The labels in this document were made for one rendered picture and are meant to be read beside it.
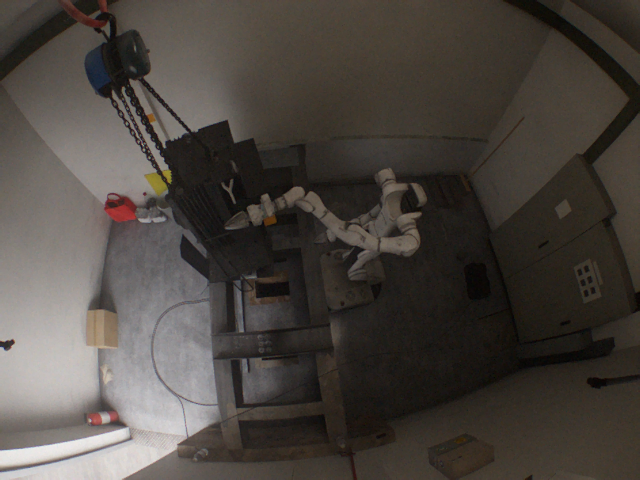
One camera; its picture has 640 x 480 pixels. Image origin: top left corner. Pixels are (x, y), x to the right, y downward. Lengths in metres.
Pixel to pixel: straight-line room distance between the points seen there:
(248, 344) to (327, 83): 2.23
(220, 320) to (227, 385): 0.51
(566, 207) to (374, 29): 2.23
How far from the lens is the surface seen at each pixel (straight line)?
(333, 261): 2.43
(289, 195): 1.22
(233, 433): 2.16
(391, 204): 1.50
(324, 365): 1.98
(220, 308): 2.12
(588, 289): 2.74
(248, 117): 2.59
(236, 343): 2.05
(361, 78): 2.47
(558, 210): 2.81
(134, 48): 0.73
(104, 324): 3.32
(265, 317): 2.70
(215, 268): 1.96
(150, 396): 3.23
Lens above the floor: 2.64
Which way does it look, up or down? 65 degrees down
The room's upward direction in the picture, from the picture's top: 5 degrees clockwise
